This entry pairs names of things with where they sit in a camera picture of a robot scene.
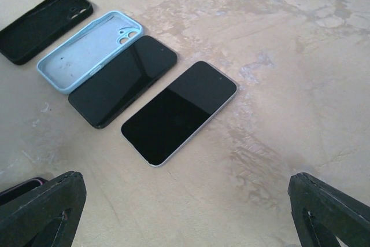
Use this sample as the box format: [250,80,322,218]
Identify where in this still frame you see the silver-edged black smartphone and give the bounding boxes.
[121,61,238,167]

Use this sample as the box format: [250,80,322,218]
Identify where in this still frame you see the phone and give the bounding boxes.
[0,177,48,206]
[1,0,94,65]

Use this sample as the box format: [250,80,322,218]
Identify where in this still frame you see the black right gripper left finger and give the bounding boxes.
[1,171,87,246]

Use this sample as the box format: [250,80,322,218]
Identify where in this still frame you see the light blue phone case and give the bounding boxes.
[36,11,143,94]

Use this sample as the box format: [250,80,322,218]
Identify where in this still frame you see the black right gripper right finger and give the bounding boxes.
[288,172,369,246]

